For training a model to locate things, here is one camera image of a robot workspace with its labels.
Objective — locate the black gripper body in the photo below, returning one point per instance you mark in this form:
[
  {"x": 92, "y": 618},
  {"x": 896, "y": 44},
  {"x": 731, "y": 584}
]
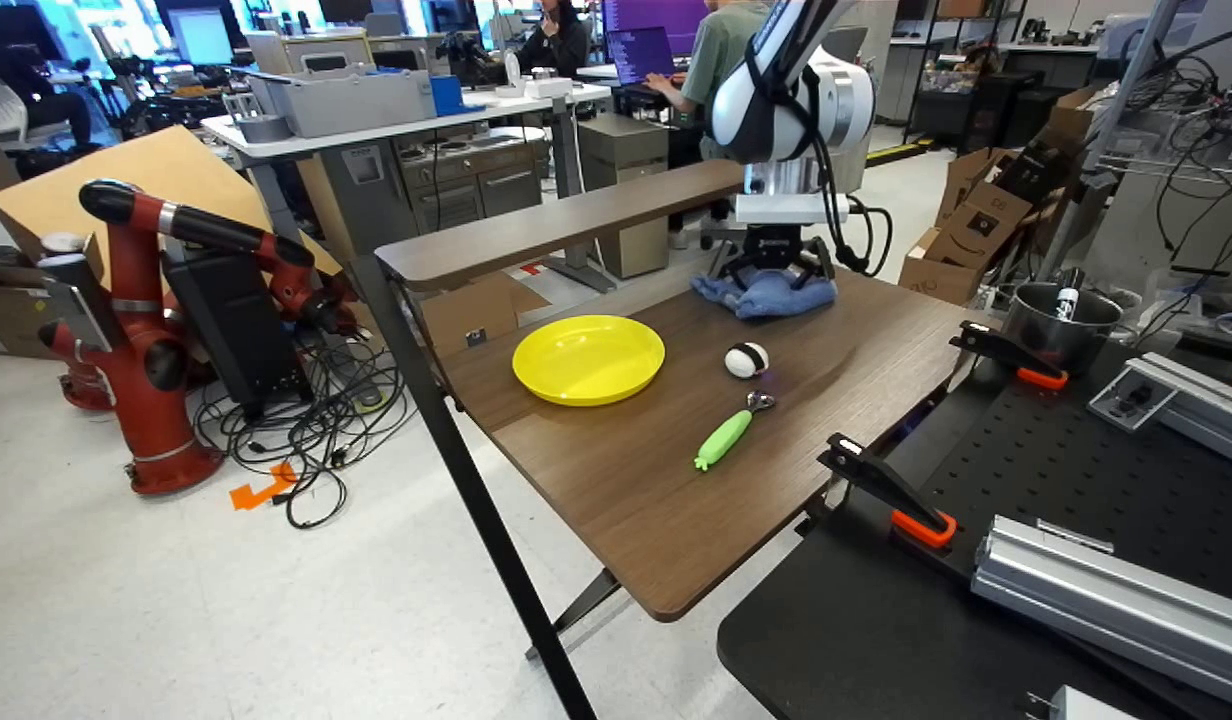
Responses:
[{"x": 779, "y": 245}]

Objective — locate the blue jug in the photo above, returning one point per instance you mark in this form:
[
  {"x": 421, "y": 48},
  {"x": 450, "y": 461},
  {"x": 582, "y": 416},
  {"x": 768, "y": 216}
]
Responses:
[{"x": 768, "y": 294}]

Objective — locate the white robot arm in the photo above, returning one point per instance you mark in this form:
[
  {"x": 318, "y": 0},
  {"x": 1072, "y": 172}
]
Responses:
[{"x": 782, "y": 119}]

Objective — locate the yellow plastic bowl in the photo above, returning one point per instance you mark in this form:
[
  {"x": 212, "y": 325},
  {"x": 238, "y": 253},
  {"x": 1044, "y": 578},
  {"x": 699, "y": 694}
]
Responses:
[{"x": 589, "y": 363}]

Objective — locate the small white black ball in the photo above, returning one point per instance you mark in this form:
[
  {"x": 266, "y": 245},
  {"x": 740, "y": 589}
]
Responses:
[{"x": 747, "y": 363}]

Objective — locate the seated person green shirt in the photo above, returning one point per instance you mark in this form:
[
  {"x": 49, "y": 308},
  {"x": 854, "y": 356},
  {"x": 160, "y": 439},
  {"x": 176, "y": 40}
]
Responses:
[{"x": 717, "y": 54}]

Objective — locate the orange black clamp far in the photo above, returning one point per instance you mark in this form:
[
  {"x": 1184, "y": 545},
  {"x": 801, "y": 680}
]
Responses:
[{"x": 1010, "y": 354}]

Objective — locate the orange black clamp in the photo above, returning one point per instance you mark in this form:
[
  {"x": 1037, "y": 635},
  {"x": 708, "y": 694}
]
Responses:
[
  {"x": 1010, "y": 354},
  {"x": 910, "y": 511}
]

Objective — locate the cardboard boxes right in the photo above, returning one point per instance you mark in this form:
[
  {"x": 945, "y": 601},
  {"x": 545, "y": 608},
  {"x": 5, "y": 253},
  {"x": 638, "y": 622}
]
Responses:
[{"x": 998, "y": 202}]

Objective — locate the orange black clamp near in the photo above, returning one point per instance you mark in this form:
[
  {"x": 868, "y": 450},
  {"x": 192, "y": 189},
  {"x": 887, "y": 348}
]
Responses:
[{"x": 910, "y": 511}]

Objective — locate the steel pot with marker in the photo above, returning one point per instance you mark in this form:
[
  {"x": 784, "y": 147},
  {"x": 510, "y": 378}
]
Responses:
[{"x": 1063, "y": 321}]

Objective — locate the grey cabinet desk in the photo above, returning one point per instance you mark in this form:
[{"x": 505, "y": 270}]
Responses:
[{"x": 373, "y": 156}]

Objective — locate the black perforated board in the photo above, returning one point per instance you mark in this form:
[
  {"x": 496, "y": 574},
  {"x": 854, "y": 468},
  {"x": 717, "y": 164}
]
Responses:
[{"x": 868, "y": 624}]

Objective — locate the red robot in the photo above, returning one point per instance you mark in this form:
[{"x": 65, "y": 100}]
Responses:
[{"x": 191, "y": 294}]

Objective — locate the aluminium extrusion rail far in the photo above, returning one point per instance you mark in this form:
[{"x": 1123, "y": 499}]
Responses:
[{"x": 1159, "y": 388}]

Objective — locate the aluminium extrusion rail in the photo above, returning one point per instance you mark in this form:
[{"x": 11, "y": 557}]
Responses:
[
  {"x": 1159, "y": 388},
  {"x": 1116, "y": 604}
]

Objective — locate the aluminium extrusion rail near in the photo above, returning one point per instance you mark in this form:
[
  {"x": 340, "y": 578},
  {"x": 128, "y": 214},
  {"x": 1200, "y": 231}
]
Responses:
[{"x": 1116, "y": 604}]

